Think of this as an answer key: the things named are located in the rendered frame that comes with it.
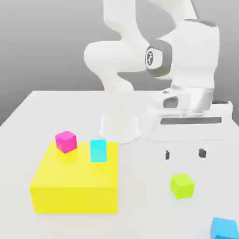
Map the large yellow box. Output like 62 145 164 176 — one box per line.
29 141 119 214

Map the small pink cube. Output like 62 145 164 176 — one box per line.
55 130 77 154

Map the small lime green cube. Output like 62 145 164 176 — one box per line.
170 173 195 200

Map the small cyan cube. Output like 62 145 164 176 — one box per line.
90 139 108 163

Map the small blue cube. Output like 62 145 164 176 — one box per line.
210 217 239 239

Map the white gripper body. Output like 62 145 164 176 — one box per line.
146 101 234 142

